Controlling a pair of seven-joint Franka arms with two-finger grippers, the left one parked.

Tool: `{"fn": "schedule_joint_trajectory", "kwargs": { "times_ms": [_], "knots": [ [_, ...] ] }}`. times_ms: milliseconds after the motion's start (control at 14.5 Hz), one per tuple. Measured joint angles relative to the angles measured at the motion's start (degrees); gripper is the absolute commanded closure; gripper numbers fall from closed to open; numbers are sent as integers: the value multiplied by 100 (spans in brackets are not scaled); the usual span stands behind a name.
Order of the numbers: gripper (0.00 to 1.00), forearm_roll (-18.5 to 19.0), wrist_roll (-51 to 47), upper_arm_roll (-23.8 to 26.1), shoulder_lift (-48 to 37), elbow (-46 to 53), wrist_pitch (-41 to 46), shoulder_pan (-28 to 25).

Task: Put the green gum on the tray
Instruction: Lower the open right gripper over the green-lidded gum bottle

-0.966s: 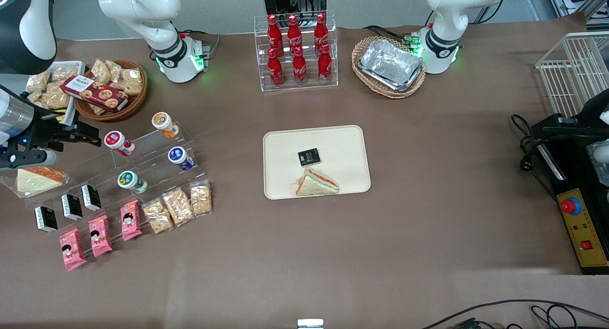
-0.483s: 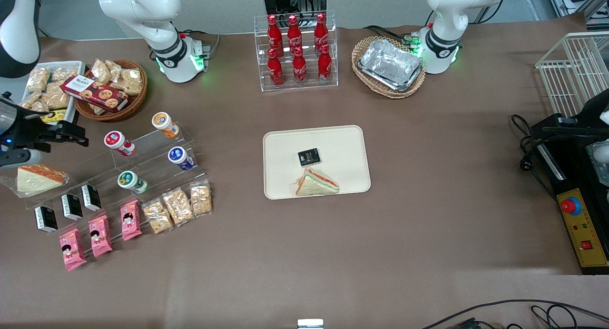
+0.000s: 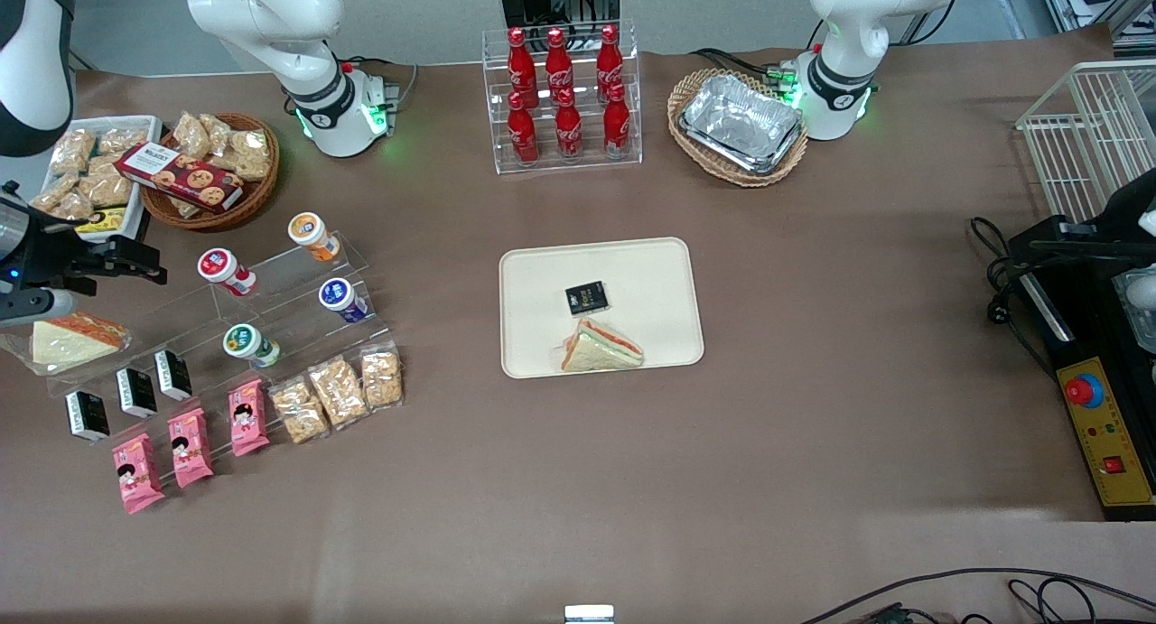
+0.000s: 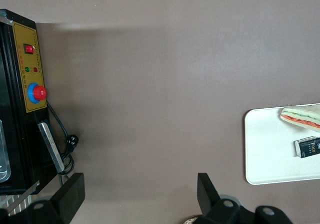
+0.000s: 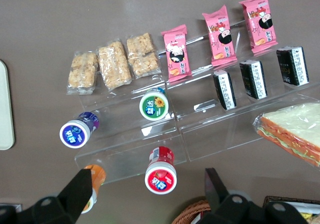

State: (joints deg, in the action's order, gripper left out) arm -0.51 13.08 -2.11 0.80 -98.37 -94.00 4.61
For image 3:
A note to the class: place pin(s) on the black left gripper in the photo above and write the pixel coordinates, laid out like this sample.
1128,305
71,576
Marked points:
1118,210

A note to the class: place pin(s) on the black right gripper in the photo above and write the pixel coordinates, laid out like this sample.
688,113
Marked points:
47,252

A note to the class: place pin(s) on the green gum bottle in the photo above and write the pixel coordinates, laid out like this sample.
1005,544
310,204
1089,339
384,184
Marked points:
248,344

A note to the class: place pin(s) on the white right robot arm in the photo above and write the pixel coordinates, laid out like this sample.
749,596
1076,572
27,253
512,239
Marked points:
307,55

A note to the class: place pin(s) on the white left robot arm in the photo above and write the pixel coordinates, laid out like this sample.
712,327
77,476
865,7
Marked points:
844,64

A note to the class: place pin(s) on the red gum bottle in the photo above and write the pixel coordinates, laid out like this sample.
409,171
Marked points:
224,270

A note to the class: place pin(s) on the orange gum bottle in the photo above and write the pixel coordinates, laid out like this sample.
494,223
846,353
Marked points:
312,234

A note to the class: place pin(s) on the blue gum bottle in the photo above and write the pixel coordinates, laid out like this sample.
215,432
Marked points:
341,299

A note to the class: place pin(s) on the beige plastic tray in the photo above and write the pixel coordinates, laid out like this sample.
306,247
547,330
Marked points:
650,281

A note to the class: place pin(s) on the white plastic bin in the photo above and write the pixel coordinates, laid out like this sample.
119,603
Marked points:
140,222

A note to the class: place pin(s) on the yellow and black packet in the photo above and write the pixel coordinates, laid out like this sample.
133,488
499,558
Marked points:
101,220

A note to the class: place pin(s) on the clear bag of crackers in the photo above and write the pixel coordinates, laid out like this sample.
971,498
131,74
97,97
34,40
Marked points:
217,132
251,154
74,207
52,193
72,152
183,207
122,140
107,189
191,135

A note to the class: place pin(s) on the black control box yellow panel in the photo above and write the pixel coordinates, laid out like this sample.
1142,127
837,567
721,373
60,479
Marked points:
1084,335

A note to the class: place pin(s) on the red cookie box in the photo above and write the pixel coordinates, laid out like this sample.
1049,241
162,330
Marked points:
181,177

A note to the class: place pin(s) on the dark brown wicker basket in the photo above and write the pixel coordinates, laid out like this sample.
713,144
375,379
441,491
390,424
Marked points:
226,216

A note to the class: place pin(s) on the wrapped triangle sandwich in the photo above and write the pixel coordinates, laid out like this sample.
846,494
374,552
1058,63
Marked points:
601,349
68,342

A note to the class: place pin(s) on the small black carton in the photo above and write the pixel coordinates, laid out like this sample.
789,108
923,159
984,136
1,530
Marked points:
137,393
88,416
173,375

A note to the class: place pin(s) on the clear acrylic step shelf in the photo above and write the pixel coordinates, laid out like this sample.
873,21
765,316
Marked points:
289,335

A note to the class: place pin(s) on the pink snack pack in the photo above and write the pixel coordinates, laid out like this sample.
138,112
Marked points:
248,416
191,447
138,473

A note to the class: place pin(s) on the clear rice cracker pack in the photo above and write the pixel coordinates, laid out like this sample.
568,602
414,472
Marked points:
300,412
381,377
339,391

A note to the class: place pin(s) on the aluminium foil container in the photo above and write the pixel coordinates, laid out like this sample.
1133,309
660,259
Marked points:
741,123

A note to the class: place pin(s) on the red cola bottle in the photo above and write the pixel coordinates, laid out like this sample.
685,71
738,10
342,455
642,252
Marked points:
617,127
558,64
523,136
610,60
519,64
569,132

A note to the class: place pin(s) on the light woven wicker basket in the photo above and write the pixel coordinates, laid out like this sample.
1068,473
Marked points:
686,150

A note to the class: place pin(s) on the small black snack packet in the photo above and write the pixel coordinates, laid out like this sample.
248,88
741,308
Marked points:
587,297

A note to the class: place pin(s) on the clear acrylic bottle rack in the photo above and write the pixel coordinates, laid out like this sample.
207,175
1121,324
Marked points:
582,165

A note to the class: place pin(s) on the small white device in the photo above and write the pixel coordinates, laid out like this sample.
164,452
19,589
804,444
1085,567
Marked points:
589,615

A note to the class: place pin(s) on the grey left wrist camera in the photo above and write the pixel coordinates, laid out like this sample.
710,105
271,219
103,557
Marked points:
1145,312

